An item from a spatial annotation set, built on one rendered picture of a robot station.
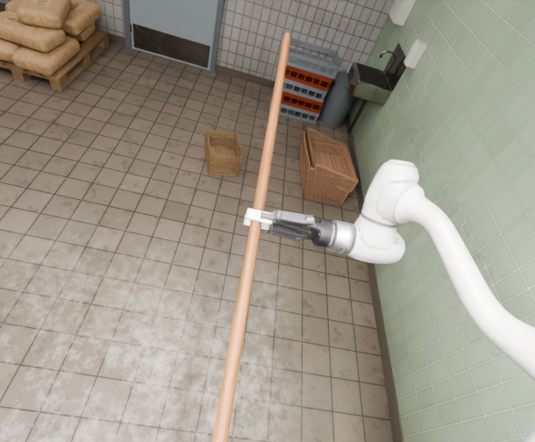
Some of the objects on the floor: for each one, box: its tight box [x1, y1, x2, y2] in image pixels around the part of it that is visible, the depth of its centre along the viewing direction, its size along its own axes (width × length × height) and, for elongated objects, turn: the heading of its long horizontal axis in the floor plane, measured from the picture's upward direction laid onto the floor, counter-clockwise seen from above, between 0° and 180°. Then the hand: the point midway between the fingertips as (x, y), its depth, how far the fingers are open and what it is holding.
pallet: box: [0, 30, 110, 92], centre depth 358 cm, size 120×80×14 cm, turn 164°
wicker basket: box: [299, 140, 348, 204], centre depth 330 cm, size 49×56×28 cm
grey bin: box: [318, 72, 356, 127], centre depth 409 cm, size 38×38×55 cm
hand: (258, 218), depth 88 cm, fingers closed on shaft, 3 cm apart
